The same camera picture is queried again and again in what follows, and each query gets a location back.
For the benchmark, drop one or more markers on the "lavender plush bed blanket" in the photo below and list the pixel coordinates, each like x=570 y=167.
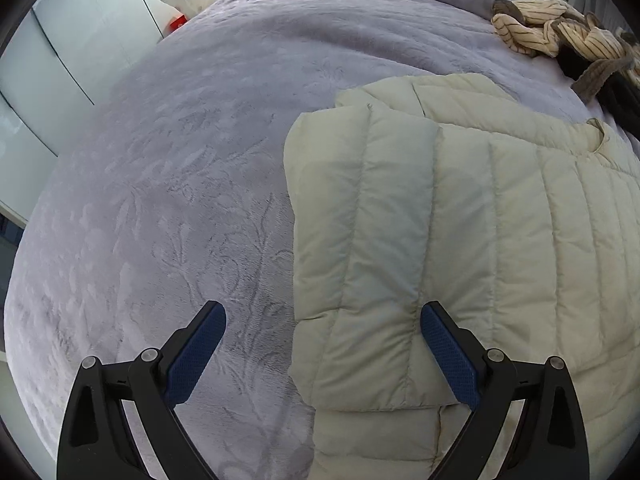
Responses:
x=176 y=194

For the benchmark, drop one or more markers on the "white wardrobe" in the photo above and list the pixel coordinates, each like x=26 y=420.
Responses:
x=63 y=61

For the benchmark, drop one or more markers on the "cream quilted down jacket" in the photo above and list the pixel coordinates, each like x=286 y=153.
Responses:
x=524 y=227

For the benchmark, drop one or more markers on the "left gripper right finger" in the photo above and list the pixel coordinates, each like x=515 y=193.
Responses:
x=550 y=440

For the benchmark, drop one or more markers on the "beige striped garment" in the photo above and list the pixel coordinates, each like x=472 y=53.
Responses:
x=551 y=27

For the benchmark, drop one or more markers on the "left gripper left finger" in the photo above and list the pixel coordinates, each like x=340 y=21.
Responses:
x=96 y=440

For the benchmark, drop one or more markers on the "red gift box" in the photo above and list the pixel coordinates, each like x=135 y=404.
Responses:
x=176 y=23

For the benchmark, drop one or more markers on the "black garment pile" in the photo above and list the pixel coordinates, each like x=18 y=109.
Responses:
x=620 y=95

